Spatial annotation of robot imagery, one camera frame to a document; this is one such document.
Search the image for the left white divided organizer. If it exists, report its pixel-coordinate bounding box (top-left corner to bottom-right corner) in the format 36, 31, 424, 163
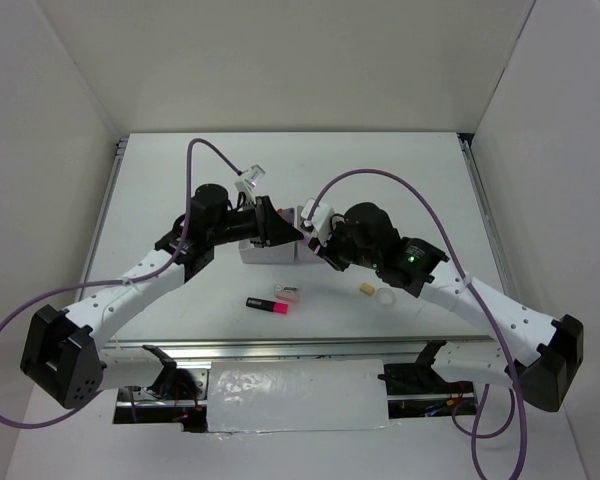
237, 208, 298, 265

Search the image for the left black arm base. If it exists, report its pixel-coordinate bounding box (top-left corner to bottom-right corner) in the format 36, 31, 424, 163
113, 345, 210, 433

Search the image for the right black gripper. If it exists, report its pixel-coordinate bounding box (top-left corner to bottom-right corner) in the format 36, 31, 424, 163
308, 217, 380, 271

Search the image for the white divided organizer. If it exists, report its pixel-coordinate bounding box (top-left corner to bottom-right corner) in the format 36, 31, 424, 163
293, 205, 331, 264
237, 208, 298, 265

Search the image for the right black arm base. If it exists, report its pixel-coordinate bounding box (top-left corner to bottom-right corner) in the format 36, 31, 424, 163
378, 340, 477, 420

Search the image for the purple cable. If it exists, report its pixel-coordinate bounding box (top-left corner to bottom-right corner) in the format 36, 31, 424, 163
0, 139, 241, 431
312, 169, 529, 480

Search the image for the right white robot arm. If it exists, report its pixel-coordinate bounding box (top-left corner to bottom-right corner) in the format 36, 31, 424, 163
303, 202, 584, 412

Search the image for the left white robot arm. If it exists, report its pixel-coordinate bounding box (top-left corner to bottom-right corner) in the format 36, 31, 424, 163
20, 184, 302, 409

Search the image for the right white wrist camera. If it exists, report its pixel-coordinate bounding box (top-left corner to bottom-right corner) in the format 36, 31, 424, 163
298, 198, 336, 246

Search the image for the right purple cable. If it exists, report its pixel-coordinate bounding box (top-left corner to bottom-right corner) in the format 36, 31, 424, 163
312, 169, 529, 480

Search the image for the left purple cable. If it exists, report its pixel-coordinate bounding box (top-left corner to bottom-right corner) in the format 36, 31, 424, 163
0, 139, 241, 431

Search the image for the clear tape roll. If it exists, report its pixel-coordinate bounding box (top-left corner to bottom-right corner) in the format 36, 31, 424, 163
375, 288, 396, 309

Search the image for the right white divided organizer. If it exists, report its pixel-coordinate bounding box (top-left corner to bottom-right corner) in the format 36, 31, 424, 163
293, 205, 331, 264

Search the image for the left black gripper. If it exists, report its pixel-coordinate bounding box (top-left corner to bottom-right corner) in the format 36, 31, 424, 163
209, 195, 304, 249

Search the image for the black pink highlighter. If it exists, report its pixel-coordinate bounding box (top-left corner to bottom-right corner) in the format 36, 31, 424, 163
245, 297, 289, 315

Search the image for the tan eraser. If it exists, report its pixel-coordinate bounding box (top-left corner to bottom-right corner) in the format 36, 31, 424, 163
359, 283, 375, 296

